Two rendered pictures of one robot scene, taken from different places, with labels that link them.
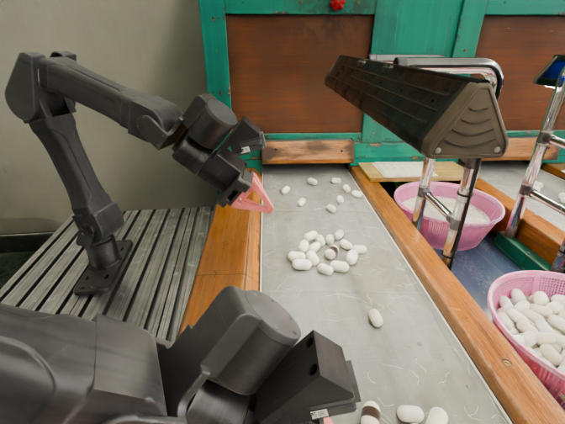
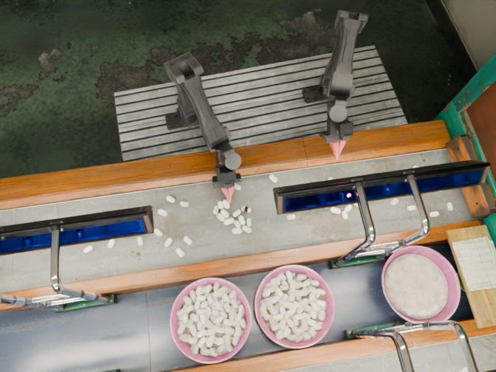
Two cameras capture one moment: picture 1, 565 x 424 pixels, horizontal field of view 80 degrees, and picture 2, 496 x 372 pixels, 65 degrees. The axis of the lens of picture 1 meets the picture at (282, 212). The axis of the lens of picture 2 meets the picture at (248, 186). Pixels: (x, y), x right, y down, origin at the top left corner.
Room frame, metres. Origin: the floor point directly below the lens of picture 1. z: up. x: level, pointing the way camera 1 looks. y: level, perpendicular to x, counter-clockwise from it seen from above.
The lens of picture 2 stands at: (0.18, -0.51, 2.11)
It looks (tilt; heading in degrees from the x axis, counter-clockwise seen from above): 70 degrees down; 81
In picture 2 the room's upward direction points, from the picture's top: 3 degrees clockwise
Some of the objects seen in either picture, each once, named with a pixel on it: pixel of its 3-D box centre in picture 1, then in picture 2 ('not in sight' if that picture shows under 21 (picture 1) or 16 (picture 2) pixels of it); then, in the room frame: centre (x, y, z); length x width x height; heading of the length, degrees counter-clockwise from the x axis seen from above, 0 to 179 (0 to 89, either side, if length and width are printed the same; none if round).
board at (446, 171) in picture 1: (414, 171); (482, 274); (1.02, -0.42, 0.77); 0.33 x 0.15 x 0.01; 93
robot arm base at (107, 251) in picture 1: (102, 251); (327, 87); (0.65, 0.41, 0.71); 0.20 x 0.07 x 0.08; 7
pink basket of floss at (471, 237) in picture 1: (442, 215); (415, 286); (0.80, -0.43, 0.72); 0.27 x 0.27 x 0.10
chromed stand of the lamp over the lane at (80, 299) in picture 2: not in sight; (61, 271); (-0.35, -0.29, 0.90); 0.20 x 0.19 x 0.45; 3
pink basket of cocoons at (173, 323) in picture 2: not in sight; (212, 319); (0.09, -0.47, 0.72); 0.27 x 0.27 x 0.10
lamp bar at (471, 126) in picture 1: (376, 83); (381, 183); (0.62, -0.16, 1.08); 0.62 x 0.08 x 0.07; 3
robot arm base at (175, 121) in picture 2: not in sight; (188, 114); (0.05, 0.34, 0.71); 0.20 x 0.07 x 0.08; 7
